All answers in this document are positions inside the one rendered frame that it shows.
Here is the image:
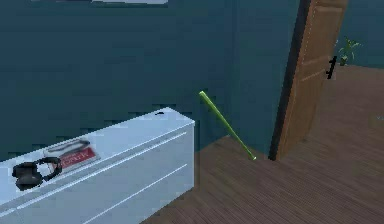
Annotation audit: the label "green baseball bat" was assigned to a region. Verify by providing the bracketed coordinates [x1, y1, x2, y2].
[198, 90, 258, 162]

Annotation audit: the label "green house plant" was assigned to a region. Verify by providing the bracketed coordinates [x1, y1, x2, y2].
[337, 37, 362, 67]

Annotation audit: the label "red and grey book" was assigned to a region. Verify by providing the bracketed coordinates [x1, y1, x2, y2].
[43, 138, 101, 172]

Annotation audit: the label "black door handle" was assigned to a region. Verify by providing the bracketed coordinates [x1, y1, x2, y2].
[325, 55, 338, 80]

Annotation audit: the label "brown wooden room door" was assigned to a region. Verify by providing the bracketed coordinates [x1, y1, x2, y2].
[268, 0, 350, 162]

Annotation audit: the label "white chest of drawers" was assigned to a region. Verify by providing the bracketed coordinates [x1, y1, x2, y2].
[0, 106, 196, 224]

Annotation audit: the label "black headphones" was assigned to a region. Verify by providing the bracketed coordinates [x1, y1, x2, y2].
[11, 156, 63, 192]

